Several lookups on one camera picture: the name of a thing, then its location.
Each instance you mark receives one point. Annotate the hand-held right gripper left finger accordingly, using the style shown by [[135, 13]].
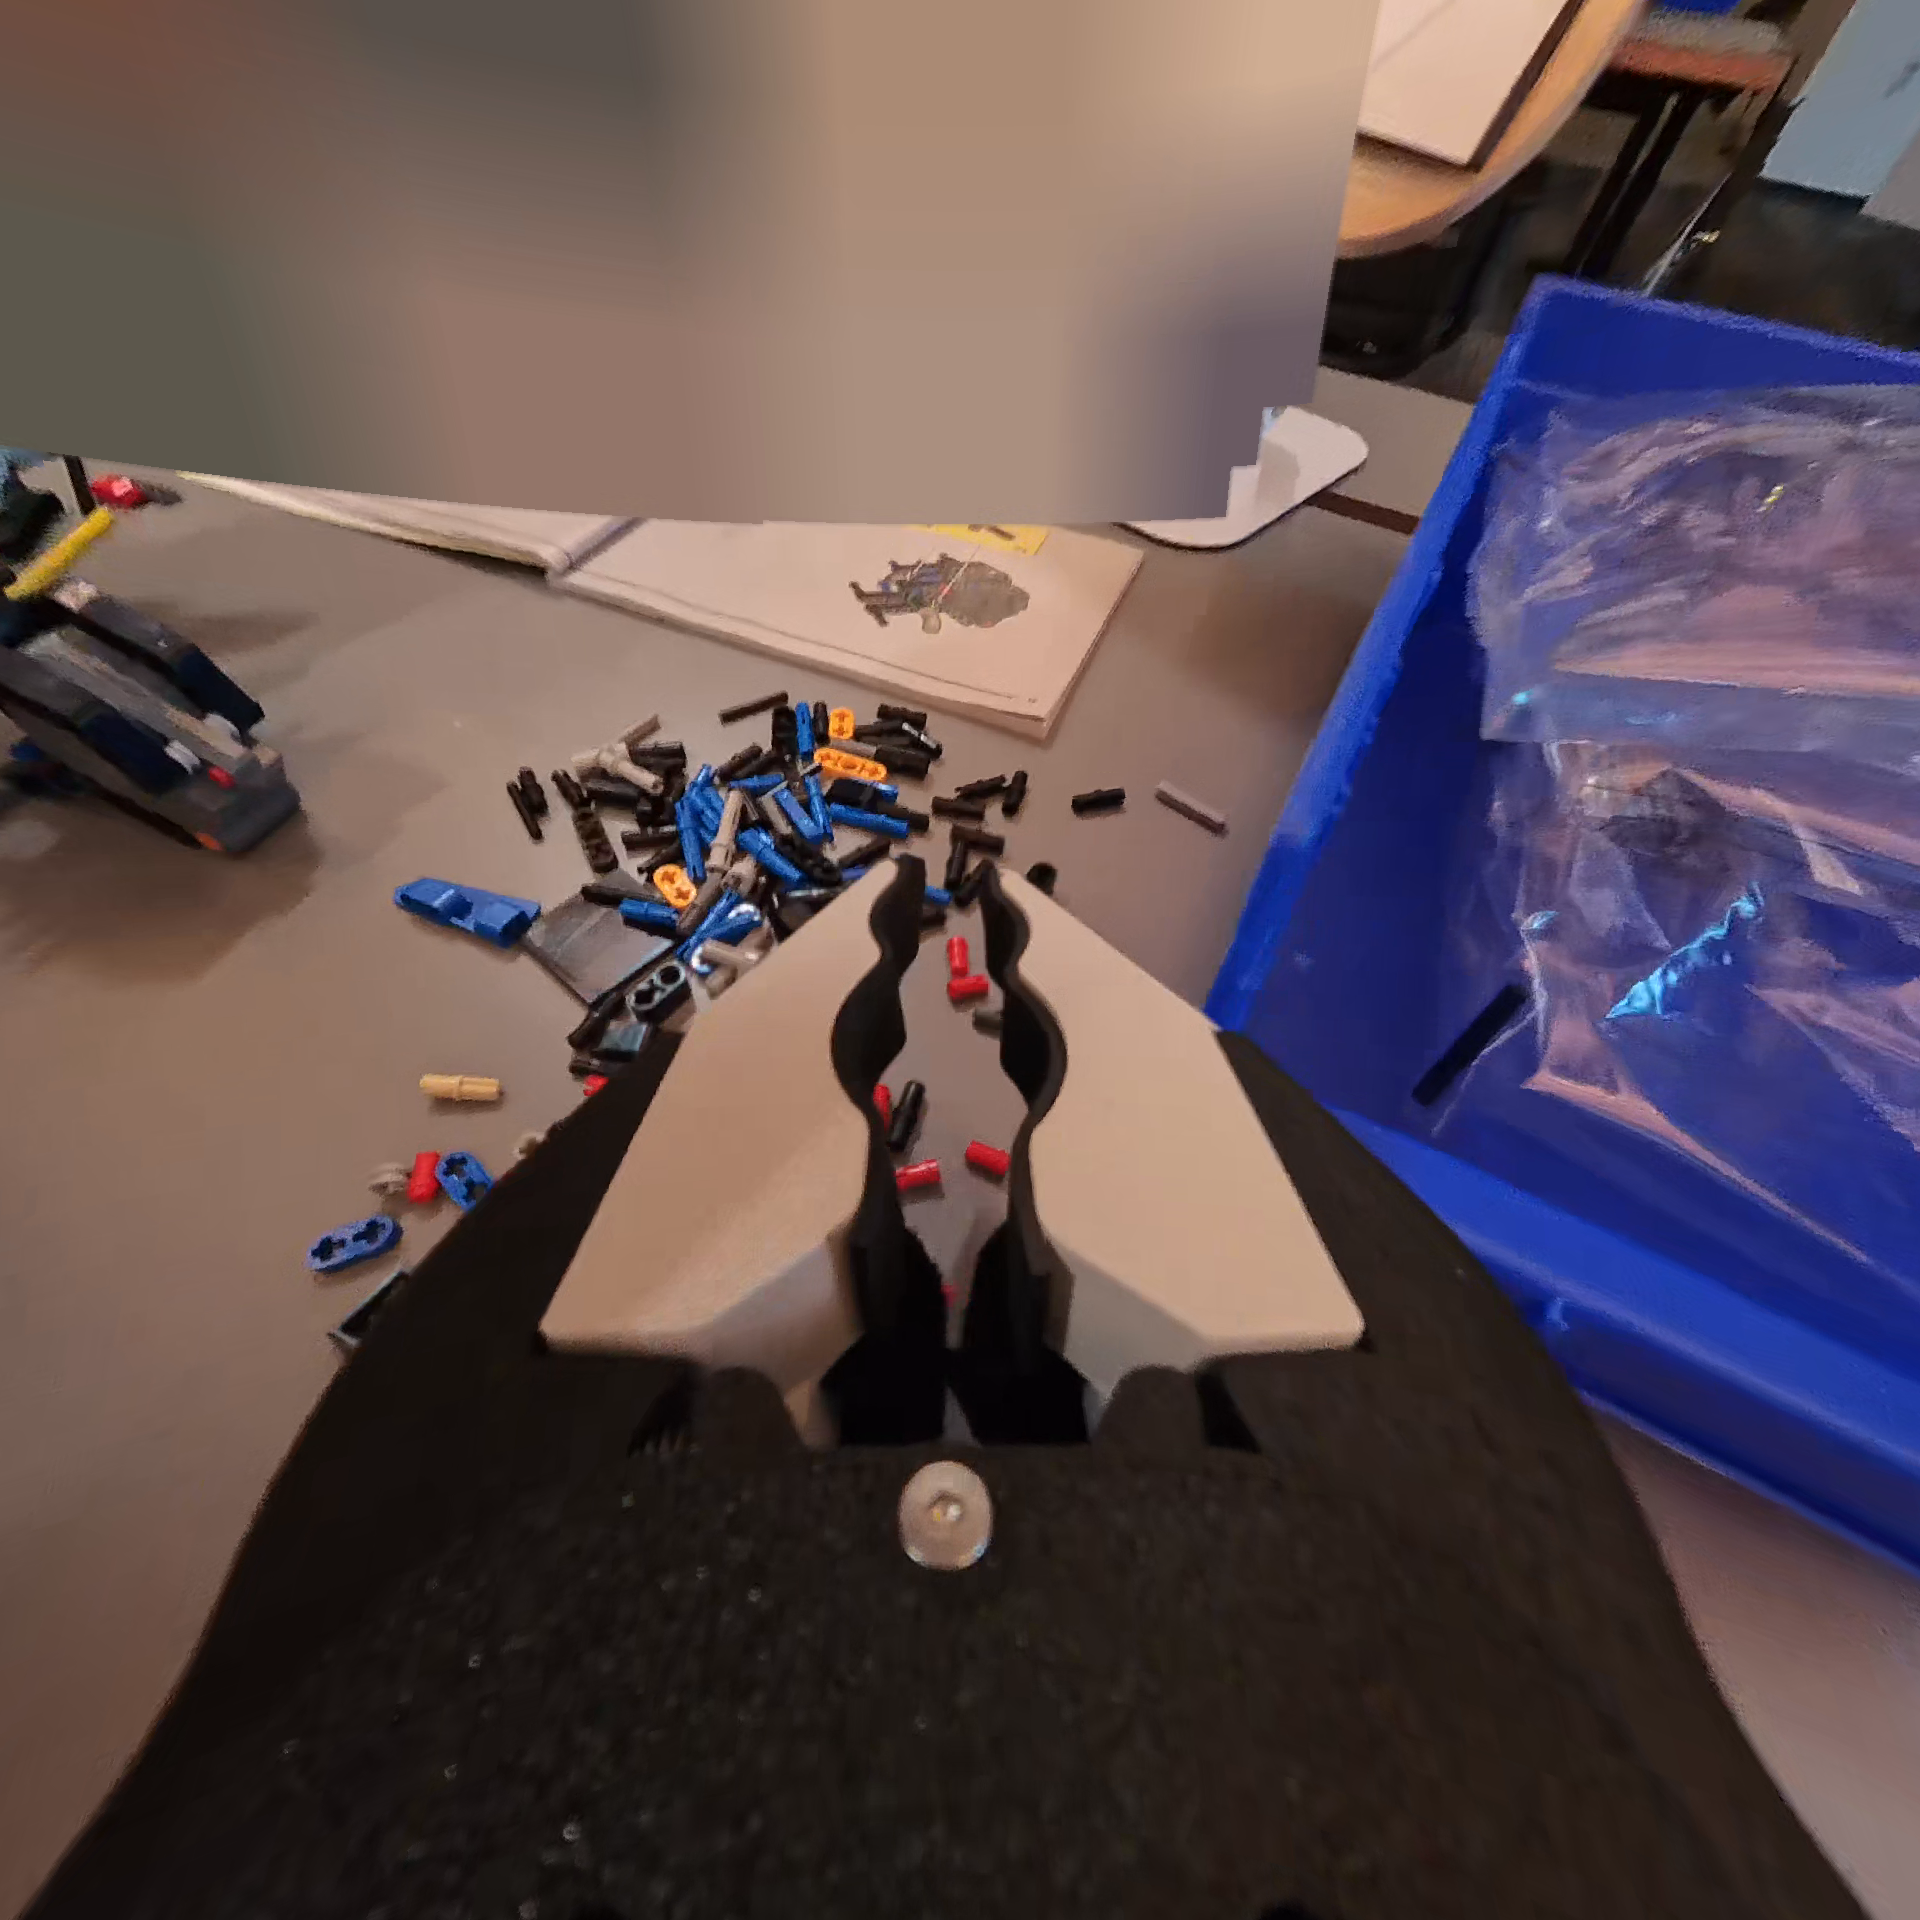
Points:
[[704, 1201]]

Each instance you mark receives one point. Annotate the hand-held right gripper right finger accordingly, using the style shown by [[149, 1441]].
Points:
[[1202, 1201]]

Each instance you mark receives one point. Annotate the lego motor chassis assembly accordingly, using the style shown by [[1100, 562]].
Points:
[[135, 721]]

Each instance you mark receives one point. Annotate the tan lego pin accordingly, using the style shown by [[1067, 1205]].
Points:
[[458, 1088]]

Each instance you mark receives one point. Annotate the pile of small lego pins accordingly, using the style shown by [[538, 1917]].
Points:
[[750, 810]]

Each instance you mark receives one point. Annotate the lego instruction booklet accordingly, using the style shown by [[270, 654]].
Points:
[[827, 599]]

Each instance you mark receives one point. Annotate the cluster of red blue connectors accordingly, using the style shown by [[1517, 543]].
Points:
[[967, 985]]

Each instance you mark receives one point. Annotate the blue plastic bin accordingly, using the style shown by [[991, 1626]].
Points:
[[1349, 901]]

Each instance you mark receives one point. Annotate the clear plastic bag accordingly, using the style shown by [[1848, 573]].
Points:
[[1724, 750]]

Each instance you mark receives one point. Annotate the long yellow axle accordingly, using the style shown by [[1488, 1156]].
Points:
[[61, 551]]

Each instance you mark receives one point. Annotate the red connector on grey beam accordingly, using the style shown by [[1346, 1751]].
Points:
[[118, 489]]

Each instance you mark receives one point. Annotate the instruction sheet board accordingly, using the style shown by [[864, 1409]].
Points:
[[1471, 119]]

